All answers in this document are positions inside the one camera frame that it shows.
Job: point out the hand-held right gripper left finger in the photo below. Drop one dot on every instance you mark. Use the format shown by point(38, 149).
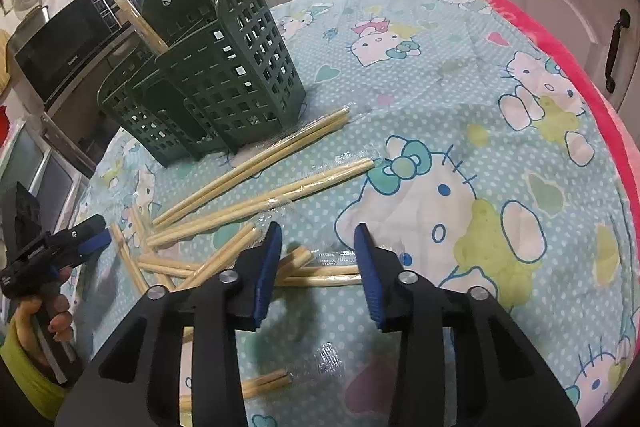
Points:
point(267, 269)

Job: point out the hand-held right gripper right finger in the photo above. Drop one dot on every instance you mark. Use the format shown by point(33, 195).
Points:
point(368, 279)

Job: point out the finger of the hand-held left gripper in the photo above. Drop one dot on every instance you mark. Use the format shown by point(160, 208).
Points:
point(95, 243)
point(80, 227)

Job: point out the pile of bamboo chopsticks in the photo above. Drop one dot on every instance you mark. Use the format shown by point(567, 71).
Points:
point(300, 186)

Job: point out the green plastic utensil holder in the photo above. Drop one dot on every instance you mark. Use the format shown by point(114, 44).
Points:
point(240, 72)

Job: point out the bamboo chopstick pair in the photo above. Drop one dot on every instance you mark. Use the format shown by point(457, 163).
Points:
point(135, 24)

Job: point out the person's left forearm green sleeve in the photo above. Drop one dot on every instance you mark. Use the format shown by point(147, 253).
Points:
point(25, 382)

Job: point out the person's left hand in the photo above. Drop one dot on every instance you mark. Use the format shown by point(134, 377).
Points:
point(57, 322)

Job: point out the black microwave oven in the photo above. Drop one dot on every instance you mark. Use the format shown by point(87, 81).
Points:
point(60, 47)

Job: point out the cartoon cat printed tablecloth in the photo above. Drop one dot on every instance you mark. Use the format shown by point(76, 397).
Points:
point(450, 107)

